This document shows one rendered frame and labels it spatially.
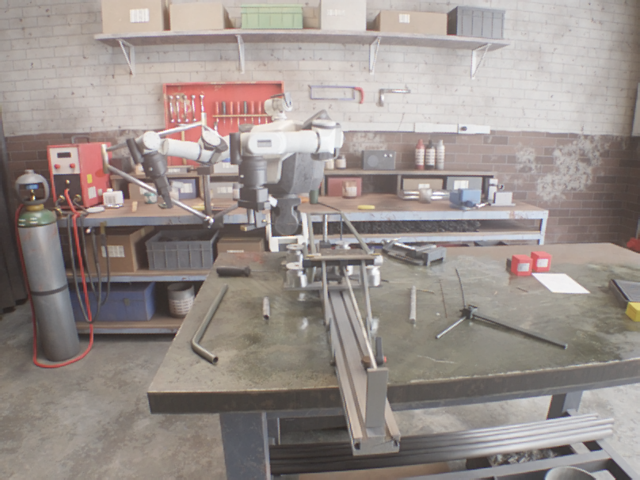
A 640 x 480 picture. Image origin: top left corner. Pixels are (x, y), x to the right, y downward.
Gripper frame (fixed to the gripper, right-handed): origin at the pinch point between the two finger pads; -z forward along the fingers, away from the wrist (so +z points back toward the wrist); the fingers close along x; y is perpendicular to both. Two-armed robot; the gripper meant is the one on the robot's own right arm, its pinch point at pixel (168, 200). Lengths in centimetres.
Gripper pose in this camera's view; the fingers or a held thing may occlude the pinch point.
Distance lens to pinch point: 162.0
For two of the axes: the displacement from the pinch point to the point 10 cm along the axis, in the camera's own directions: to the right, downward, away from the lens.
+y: -8.6, 3.7, -3.3
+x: -4.1, -1.4, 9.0
